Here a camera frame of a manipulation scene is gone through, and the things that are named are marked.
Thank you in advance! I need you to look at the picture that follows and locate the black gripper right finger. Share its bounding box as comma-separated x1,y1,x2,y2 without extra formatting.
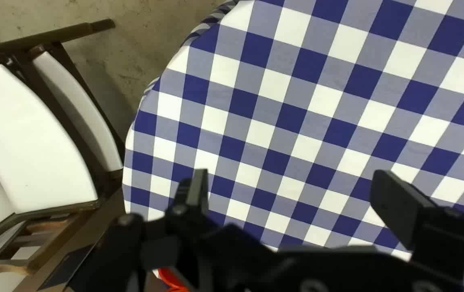
370,170,464,271

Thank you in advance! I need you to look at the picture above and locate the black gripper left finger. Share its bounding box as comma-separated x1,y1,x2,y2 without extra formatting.
167,169,211,253

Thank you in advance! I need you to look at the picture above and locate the red round container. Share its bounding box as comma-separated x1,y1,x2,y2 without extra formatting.
155,269,189,292

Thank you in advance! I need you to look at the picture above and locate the blue white checkered tablecloth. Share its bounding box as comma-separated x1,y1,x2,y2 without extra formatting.
123,0,464,258

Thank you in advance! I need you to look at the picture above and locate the dark wood white cushioned chair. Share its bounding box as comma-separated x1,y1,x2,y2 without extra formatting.
0,19,123,276

